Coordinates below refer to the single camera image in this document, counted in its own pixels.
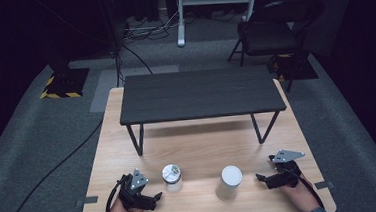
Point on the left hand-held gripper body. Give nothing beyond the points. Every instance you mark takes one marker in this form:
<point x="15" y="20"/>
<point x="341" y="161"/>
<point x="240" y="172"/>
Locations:
<point x="132" y="193"/>

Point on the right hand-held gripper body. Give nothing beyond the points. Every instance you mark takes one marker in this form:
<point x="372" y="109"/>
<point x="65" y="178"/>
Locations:
<point x="286" y="172"/>

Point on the clear jar with white lid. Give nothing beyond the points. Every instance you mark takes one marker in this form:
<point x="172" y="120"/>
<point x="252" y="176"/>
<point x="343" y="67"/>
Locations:
<point x="172" y="178"/>

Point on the white cup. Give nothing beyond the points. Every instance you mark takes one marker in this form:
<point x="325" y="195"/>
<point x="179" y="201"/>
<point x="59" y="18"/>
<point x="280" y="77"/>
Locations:
<point x="229" y="182"/>

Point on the grey tape strip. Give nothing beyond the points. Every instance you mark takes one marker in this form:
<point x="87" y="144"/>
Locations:
<point x="88" y="200"/>
<point x="323" y="185"/>

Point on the black shelf riser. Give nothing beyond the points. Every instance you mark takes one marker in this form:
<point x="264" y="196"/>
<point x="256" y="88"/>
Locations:
<point x="198" y="93"/>

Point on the black yellow-striped stand base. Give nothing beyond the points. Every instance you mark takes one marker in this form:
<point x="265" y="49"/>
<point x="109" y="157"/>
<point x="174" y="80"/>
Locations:
<point x="65" y="82"/>

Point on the black folding chair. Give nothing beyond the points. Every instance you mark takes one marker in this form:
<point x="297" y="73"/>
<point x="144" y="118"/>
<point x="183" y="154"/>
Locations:
<point x="271" y="35"/>

